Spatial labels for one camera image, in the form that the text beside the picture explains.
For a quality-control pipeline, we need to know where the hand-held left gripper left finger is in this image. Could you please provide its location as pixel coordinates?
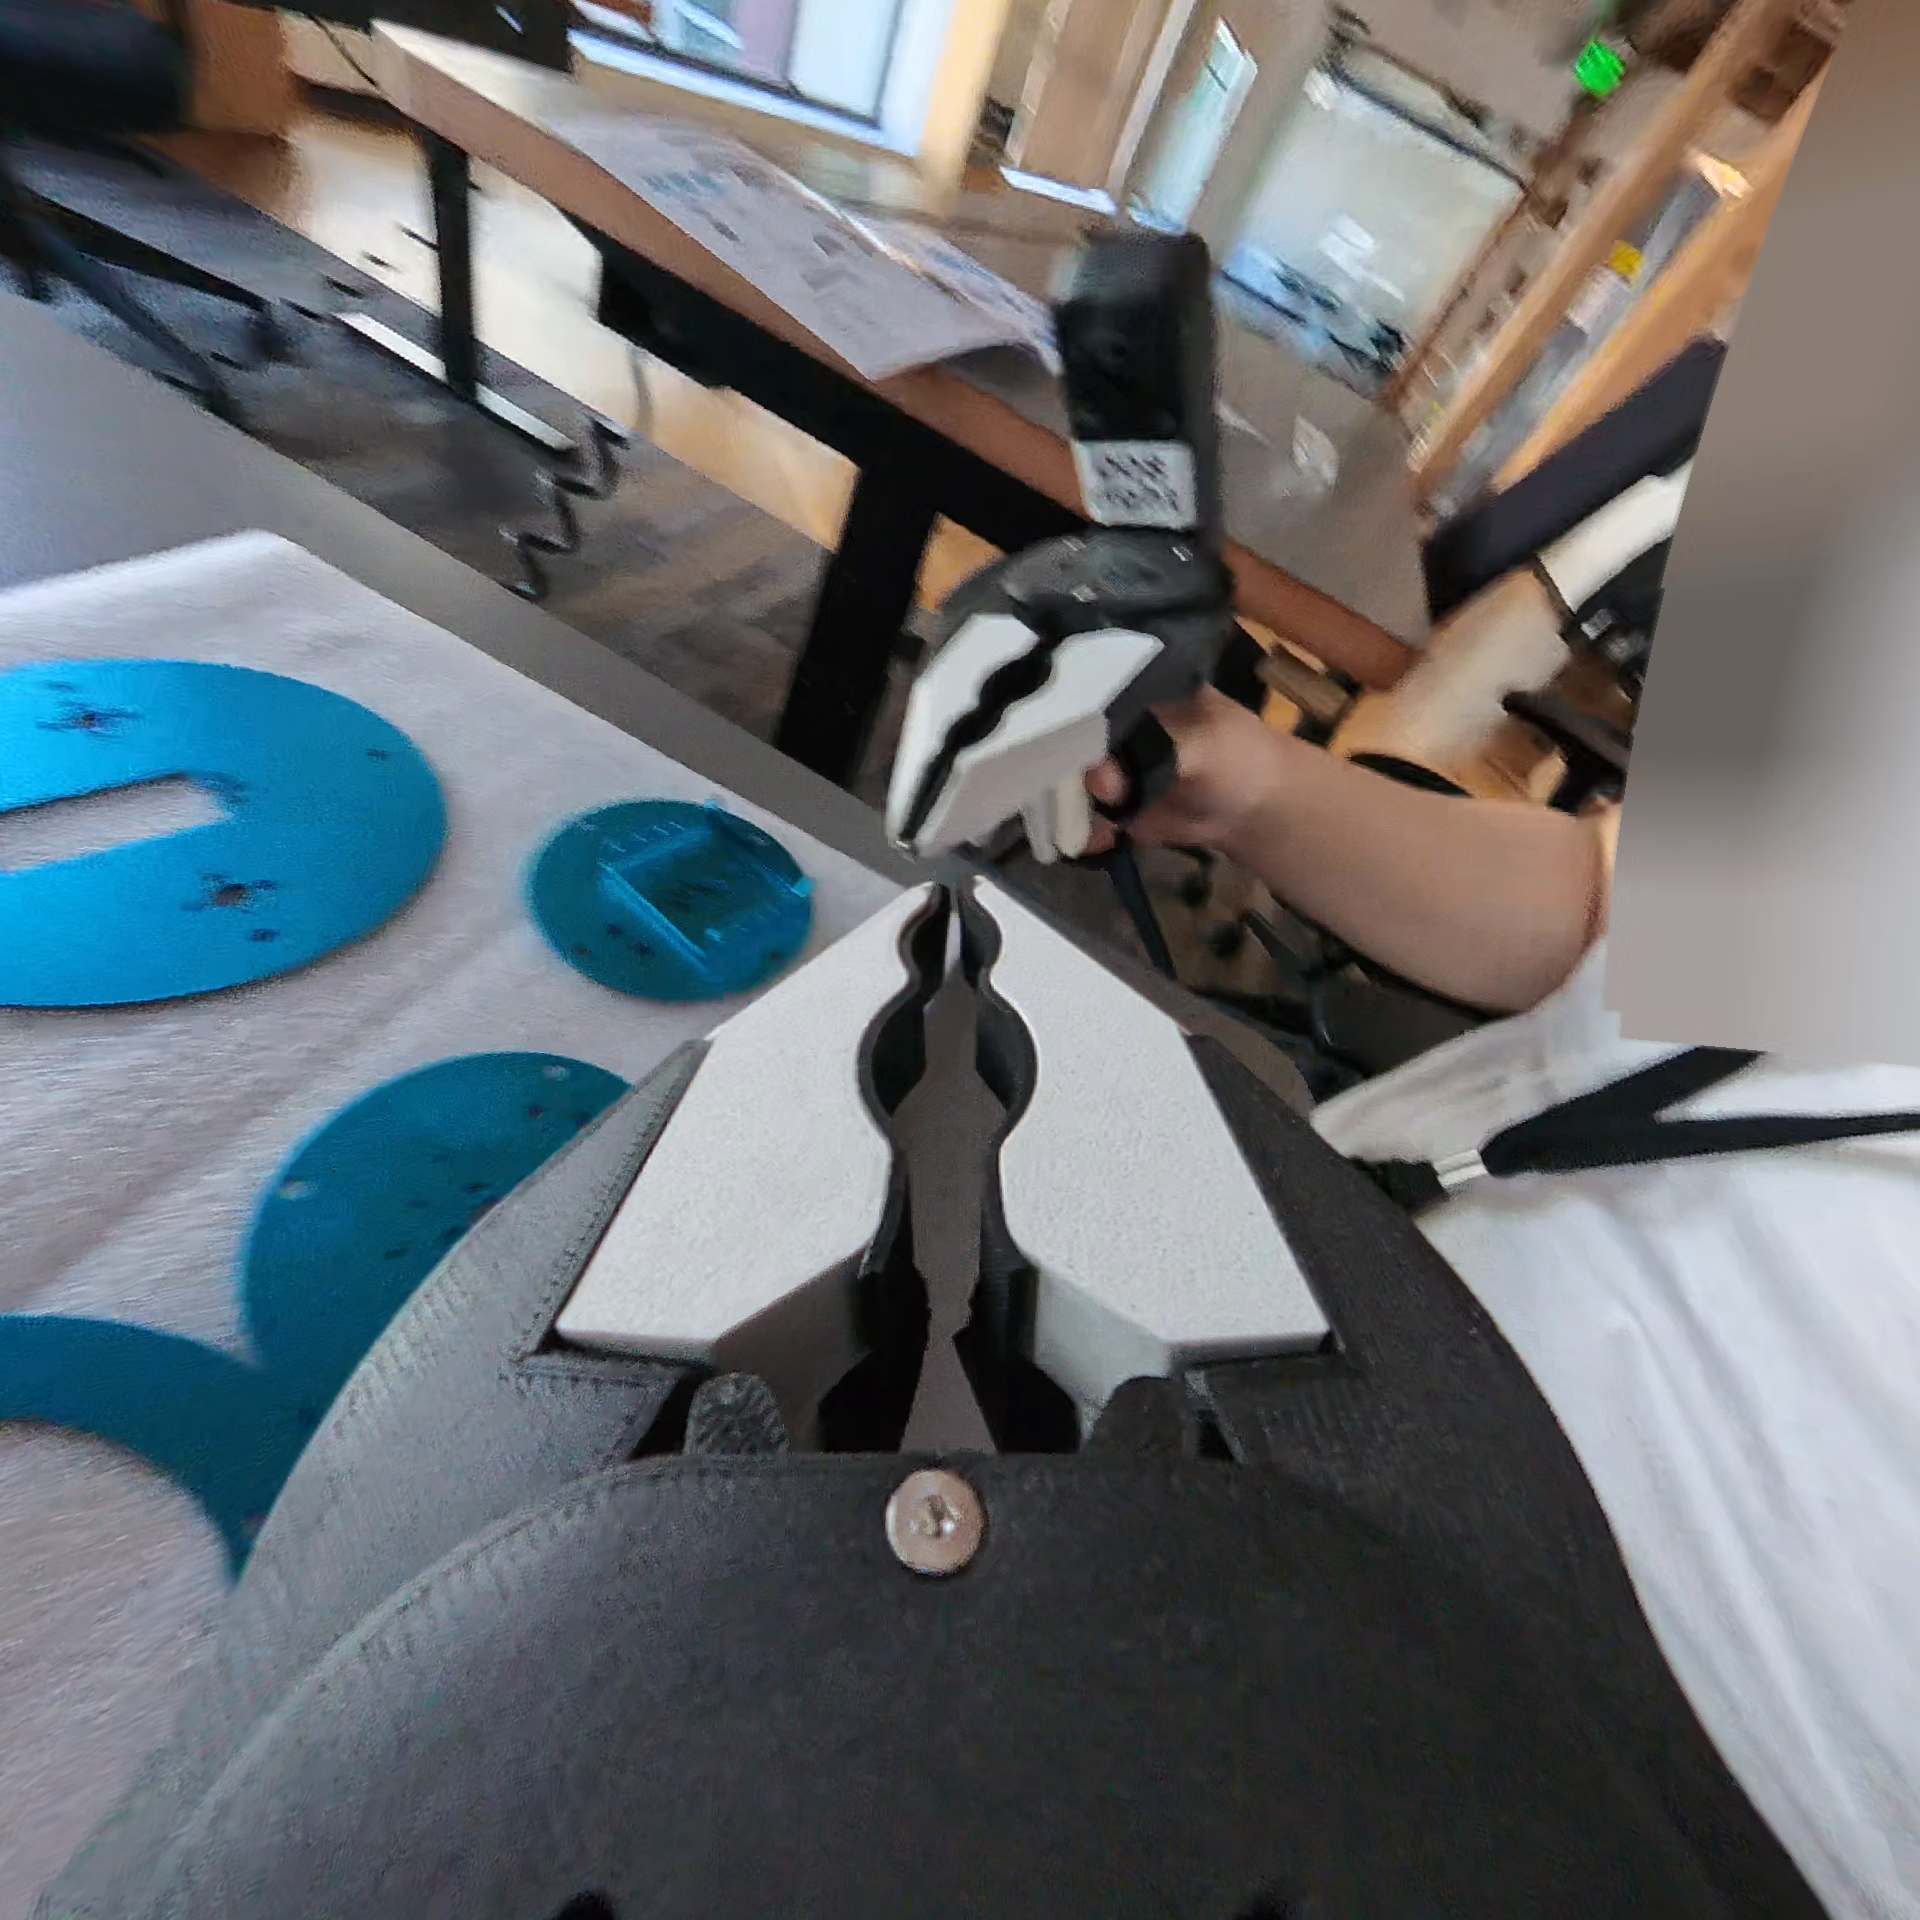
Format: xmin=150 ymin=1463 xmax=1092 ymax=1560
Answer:
xmin=553 ymin=883 xmax=960 ymax=1450

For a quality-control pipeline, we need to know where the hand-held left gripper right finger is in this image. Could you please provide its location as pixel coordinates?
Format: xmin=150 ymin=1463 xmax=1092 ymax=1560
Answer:
xmin=960 ymin=878 xmax=1338 ymax=1452

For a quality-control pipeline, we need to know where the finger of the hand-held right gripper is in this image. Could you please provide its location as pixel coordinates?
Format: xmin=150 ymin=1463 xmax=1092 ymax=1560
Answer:
xmin=918 ymin=634 xmax=1170 ymax=861
xmin=885 ymin=614 xmax=1040 ymax=853

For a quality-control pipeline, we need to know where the small blue perforated disc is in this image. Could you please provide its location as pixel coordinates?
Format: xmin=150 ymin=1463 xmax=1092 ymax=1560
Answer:
xmin=523 ymin=798 xmax=822 ymax=1005
xmin=245 ymin=1050 xmax=636 ymax=1404

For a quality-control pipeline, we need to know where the person's right forearm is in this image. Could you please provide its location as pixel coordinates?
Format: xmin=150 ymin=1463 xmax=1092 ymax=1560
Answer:
xmin=1274 ymin=742 xmax=1620 ymax=1021

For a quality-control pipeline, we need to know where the person's right hand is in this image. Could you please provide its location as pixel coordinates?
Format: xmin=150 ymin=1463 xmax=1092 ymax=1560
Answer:
xmin=1086 ymin=696 xmax=1326 ymax=858

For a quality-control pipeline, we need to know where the dark office chair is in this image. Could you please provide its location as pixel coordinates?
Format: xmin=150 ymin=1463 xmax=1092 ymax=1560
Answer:
xmin=1185 ymin=900 xmax=1503 ymax=1098

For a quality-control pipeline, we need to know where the printed paper sheet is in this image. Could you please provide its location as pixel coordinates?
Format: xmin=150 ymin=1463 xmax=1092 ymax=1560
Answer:
xmin=576 ymin=116 xmax=1074 ymax=381

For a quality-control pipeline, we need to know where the black office chair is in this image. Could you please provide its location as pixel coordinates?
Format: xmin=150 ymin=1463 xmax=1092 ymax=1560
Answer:
xmin=1410 ymin=337 xmax=1730 ymax=813

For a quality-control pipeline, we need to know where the large blue slotted disc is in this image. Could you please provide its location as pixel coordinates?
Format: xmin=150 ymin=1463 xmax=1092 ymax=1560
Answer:
xmin=0 ymin=660 xmax=453 ymax=1011

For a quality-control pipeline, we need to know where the white foam sheet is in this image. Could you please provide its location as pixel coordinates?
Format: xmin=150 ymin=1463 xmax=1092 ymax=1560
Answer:
xmin=0 ymin=528 xmax=921 ymax=1909

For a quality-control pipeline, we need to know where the black coiled cable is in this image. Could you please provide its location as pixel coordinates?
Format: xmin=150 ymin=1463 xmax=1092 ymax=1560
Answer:
xmin=503 ymin=416 xmax=632 ymax=602

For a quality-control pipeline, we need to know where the black lanyard strap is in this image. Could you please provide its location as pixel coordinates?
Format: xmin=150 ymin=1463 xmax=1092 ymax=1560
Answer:
xmin=1343 ymin=1045 xmax=1920 ymax=1215

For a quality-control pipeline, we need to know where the blue metal ring plate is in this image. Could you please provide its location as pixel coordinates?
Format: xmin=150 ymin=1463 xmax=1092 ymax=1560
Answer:
xmin=0 ymin=1315 xmax=265 ymax=1578

